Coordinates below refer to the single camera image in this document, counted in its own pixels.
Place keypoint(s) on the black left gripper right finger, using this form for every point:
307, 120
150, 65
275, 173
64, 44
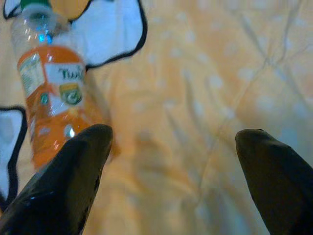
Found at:
281, 186

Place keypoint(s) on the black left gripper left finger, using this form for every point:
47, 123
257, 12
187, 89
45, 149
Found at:
61, 186

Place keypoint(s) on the orange juice plastic bottle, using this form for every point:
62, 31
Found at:
53, 73

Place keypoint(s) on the yellow cartoon egg blanket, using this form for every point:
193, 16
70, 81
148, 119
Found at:
195, 98

